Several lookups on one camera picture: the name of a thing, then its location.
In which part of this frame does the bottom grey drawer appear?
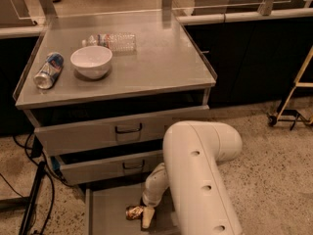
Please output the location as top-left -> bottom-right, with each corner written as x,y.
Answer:
85,183 -> 181,235

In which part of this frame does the grey drawer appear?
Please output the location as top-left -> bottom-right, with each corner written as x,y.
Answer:
61,150 -> 163,185
85,183 -> 181,235
35,106 -> 208,156

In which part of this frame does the white ceramic bowl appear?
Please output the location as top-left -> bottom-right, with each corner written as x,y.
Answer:
70,46 -> 112,79

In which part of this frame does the yellow wheeled cart frame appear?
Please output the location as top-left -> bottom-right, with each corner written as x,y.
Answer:
267,46 -> 313,131

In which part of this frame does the blue silver energy drink can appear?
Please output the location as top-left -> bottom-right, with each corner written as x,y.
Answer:
33,52 -> 64,89

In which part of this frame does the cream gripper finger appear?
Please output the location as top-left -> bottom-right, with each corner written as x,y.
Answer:
142,207 -> 155,229

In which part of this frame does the top grey drawer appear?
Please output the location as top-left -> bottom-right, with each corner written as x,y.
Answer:
35,106 -> 208,156

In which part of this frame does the orange soda can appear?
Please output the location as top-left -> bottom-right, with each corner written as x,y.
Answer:
125,206 -> 145,220

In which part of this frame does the white horizontal rail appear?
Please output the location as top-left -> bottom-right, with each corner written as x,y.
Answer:
177,8 -> 313,25

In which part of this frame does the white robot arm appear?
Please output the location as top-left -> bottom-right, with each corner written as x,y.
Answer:
142,120 -> 243,235

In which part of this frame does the black floor cable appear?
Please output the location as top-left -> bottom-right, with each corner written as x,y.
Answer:
0,132 -> 71,235

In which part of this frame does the grey metal drawer cabinet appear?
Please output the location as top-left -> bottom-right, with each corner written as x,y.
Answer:
12,10 -> 218,235

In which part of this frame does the middle grey drawer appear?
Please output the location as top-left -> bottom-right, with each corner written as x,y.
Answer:
61,150 -> 163,185

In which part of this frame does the black metal stand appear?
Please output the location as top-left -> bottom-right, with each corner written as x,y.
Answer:
0,162 -> 45,235

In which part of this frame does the clear plastic water bottle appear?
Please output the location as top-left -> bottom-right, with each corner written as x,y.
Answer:
81,32 -> 136,52

